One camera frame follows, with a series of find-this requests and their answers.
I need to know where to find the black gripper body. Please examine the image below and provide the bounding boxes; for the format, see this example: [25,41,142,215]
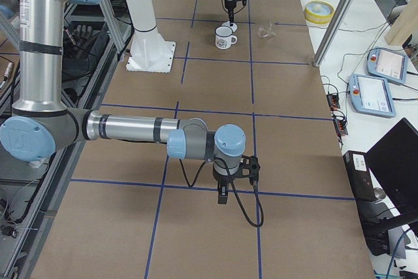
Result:
[213,171,236,191]
[224,0,236,14]

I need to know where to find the white ceramic lid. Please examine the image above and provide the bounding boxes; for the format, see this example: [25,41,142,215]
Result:
[222,21,238,33]

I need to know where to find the blue tape grid lines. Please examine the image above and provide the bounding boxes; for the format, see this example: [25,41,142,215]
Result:
[70,0,357,279]

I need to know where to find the white enamel mug blue rim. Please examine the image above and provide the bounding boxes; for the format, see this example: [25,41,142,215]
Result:
[215,25,238,50]

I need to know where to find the yellow rimmed bowl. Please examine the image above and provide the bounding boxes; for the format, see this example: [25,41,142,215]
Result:
[304,1,334,25]

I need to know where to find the black computer box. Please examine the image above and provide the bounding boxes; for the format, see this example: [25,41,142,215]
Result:
[343,150,376,202]

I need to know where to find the near teach pendant tablet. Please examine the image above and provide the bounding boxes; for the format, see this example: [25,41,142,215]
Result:
[348,74,396,118]

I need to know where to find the teach pendant tablet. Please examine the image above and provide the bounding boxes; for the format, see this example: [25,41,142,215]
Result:
[348,74,396,118]
[366,47,408,85]

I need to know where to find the far teach pendant tablet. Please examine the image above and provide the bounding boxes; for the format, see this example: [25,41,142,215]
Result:
[366,47,408,85]

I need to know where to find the black monitor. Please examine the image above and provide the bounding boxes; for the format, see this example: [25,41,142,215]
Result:
[362,118,417,237]

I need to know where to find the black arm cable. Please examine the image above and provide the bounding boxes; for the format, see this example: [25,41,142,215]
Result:
[178,157,265,227]

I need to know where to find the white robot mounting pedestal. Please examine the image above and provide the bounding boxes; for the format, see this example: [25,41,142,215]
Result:
[126,0,176,73]

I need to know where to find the aluminium frame post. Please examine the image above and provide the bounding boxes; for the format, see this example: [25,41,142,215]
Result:
[313,0,353,67]

